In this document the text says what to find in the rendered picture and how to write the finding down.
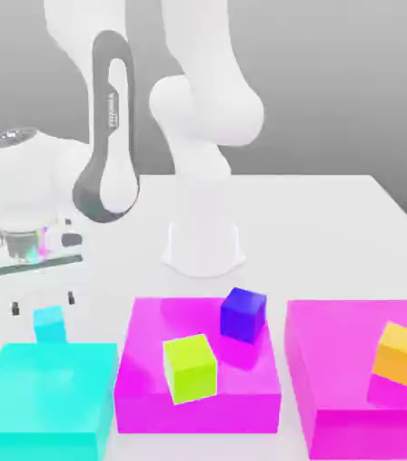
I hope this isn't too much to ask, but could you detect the small cyan cube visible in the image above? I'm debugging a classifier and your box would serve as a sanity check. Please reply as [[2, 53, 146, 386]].
[[32, 304, 68, 345]]

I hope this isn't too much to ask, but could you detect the small lime green cube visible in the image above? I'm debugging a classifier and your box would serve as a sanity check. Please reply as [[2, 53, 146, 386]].
[[162, 333, 219, 406]]

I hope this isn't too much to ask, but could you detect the large magenta box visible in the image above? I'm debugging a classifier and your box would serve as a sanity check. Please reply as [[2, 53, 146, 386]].
[[284, 299, 407, 461], [113, 296, 283, 435]]

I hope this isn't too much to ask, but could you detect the large cyan box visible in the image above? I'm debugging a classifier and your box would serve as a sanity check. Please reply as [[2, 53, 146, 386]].
[[0, 341, 120, 461]]

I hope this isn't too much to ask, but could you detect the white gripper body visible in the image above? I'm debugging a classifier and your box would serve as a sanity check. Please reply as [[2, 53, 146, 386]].
[[0, 253, 86, 295]]

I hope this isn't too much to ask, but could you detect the small orange cube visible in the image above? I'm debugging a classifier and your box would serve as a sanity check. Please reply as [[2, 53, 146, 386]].
[[371, 321, 407, 389]]

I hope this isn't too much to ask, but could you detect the small blue cube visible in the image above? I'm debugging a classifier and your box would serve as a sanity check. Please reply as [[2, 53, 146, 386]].
[[220, 286, 268, 345]]

